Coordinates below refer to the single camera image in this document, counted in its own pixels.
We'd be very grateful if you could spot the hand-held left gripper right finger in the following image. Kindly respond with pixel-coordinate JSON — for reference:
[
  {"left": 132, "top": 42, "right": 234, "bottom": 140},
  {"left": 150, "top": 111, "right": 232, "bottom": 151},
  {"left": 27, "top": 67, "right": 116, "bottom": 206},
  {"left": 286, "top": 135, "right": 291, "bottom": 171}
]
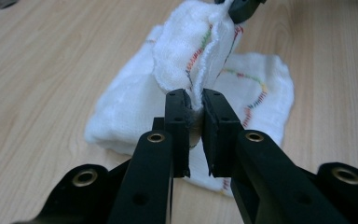
[{"left": 200, "top": 89, "right": 350, "bottom": 224}]

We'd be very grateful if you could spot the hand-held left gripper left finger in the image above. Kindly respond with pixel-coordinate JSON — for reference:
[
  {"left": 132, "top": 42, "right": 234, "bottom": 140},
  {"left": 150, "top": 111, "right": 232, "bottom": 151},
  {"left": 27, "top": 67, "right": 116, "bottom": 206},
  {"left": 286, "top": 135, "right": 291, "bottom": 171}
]
[{"left": 106, "top": 88, "right": 191, "bottom": 224}]

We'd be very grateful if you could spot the white towel with stitched edge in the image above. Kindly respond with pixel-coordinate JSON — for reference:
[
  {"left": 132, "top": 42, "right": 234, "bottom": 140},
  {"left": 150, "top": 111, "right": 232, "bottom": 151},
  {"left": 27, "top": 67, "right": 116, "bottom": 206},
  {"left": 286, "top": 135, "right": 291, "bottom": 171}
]
[{"left": 83, "top": 0, "right": 296, "bottom": 199}]

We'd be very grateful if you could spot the grey table cable grommet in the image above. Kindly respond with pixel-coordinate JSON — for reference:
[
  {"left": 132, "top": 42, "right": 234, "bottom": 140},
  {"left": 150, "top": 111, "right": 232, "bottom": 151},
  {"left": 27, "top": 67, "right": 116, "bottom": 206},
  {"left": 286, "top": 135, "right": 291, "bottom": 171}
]
[{"left": 0, "top": 0, "right": 20, "bottom": 10}]

